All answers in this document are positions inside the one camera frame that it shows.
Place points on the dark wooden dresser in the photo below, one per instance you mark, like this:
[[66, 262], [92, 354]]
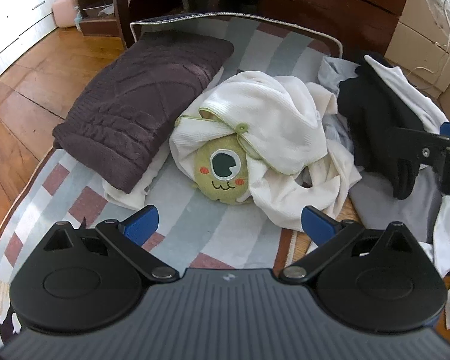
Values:
[[322, 3]]

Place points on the dark wooden shelf unit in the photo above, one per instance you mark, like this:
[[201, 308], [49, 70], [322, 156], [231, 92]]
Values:
[[116, 26]]

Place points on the grey garment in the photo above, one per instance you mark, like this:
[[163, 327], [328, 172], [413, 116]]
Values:
[[397, 213]]

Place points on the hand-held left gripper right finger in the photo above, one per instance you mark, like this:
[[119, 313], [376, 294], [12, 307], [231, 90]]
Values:
[[317, 225]]

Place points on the pale blue garment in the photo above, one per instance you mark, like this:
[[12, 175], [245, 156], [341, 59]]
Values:
[[333, 73]]

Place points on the white drawer cabinet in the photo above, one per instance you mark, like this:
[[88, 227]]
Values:
[[15, 7]]

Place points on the dark purple folded blanket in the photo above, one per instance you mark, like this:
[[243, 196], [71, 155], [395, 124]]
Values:
[[135, 97]]

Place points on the pink bag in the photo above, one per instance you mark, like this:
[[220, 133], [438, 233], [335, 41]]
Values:
[[64, 11]]

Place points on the white shirt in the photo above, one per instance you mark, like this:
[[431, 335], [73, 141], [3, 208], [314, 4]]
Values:
[[408, 86]]

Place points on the white folded cloth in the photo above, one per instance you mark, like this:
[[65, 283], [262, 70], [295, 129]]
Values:
[[127, 198]]

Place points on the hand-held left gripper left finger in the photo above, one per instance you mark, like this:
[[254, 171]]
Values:
[[142, 225]]

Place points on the white garment with green monster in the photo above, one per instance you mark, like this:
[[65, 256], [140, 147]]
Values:
[[270, 120]]

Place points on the black garment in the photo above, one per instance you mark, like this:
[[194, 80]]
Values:
[[378, 120]]

